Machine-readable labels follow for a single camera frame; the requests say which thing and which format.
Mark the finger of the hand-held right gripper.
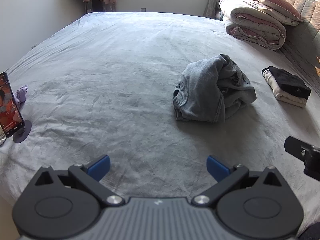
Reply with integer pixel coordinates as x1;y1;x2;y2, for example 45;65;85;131
284;136;313;162

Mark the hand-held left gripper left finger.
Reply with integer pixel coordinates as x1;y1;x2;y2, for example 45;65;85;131
34;154;126;208

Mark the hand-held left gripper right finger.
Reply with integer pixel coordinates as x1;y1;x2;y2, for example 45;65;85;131
192;155;283;208

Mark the grey knit sweater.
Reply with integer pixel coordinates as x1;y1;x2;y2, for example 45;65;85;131
172;54;257;123

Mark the folded cream garment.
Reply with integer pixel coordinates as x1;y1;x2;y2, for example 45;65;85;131
262;68;307;108

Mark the folded black garment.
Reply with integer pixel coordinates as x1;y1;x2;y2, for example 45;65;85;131
268;66;312;100

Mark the round black phone stand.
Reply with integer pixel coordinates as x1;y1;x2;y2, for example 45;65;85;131
12;120;32;144

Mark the purple cloth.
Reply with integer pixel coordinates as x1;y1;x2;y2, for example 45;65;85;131
14;85;29;108

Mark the smartphone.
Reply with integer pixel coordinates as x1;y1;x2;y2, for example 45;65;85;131
0;71;25;138

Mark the grey quilted headboard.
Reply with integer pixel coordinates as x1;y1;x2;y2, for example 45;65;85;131
275;0;320;93

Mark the folded pink grey quilt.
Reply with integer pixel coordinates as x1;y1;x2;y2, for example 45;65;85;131
219;0;287;51

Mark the pink grey pillow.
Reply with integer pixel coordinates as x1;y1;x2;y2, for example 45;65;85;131
235;0;304;26

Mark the dark bundled bedding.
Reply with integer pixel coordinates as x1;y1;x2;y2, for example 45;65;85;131
215;0;226;20

